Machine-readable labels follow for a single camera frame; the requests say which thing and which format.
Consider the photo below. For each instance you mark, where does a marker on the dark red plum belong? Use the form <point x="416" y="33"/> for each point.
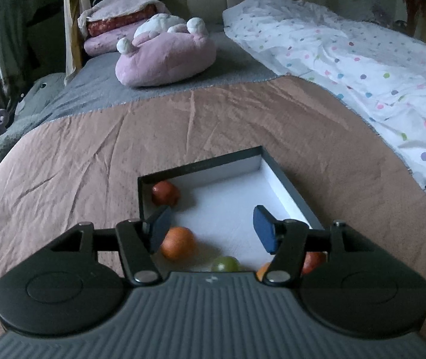
<point x="165" y="193"/>
<point x="312" y="261"/>

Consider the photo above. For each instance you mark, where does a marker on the small orange mandarin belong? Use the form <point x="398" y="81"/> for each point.
<point x="179" y="244"/>

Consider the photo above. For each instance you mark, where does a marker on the white polka dot duvet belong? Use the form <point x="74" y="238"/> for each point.
<point x="378" y="73"/>

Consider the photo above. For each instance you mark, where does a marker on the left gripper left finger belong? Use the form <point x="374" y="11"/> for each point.
<point x="83" y="277"/>

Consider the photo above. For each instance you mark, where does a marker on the grey plush toy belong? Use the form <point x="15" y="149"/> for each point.
<point x="32" y="110"/>

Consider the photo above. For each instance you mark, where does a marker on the dark grey open box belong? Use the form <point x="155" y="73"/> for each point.
<point x="217" y="202"/>

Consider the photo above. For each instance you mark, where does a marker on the grey bed sheet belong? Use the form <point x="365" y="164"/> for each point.
<point x="110" y="79"/>

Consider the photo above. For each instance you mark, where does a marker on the yellow-orange orange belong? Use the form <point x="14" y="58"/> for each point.
<point x="260" y="273"/>

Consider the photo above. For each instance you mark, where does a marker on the pink brown bed cover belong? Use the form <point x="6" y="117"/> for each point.
<point x="85" y="167"/>

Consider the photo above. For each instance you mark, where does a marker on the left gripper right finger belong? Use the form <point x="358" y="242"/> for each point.
<point x="361" y="290"/>

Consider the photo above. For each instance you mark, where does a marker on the stack of pink pillows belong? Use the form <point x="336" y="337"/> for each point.
<point x="107" y="21"/>

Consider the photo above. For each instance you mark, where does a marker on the pink bunny plush cushion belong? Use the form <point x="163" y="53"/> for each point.
<point x="165" y="49"/>

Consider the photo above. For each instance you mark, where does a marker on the green lime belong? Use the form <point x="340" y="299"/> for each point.
<point x="226" y="264"/>

